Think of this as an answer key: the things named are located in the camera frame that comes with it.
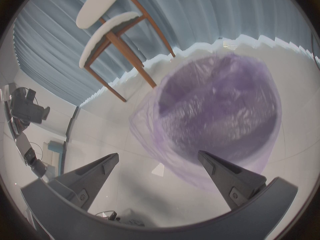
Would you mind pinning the purple plastic bag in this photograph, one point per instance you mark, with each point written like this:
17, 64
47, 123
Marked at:
212, 109

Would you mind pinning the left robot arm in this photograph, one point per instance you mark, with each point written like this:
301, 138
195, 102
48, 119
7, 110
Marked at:
35, 166

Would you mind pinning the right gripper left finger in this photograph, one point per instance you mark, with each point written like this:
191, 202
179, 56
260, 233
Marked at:
85, 184

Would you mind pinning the pale blue curtain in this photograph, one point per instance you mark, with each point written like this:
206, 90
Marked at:
200, 14

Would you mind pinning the white cushioned wooden chair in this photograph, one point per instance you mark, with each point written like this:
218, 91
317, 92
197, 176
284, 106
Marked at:
100, 6

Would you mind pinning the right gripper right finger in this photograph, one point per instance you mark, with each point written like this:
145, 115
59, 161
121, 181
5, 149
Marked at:
235, 186

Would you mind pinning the white trash bin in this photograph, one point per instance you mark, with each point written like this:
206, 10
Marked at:
250, 164

